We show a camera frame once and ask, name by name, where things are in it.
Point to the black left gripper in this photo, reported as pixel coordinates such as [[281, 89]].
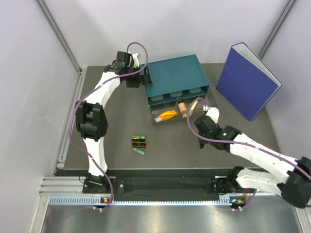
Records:
[[134, 84]]

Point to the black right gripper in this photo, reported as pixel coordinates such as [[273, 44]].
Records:
[[202, 141]]

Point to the teal drawer organizer box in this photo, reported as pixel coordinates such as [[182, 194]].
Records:
[[181, 77]]

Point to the orange cosmetic tube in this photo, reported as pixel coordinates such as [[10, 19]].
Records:
[[166, 115]]

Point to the green mascara tube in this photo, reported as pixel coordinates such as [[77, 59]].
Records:
[[139, 136], [138, 151]]

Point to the black gold eyeshadow palette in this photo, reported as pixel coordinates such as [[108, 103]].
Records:
[[138, 142]]

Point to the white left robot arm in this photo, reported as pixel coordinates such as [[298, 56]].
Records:
[[91, 121]]

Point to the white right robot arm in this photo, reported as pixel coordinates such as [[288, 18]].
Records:
[[284, 176]]

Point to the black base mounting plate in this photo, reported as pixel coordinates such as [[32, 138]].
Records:
[[171, 184]]

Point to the blue ring binder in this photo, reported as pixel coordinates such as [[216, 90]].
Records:
[[246, 82]]

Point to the grey slotted cable duct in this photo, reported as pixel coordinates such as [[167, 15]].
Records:
[[101, 201]]

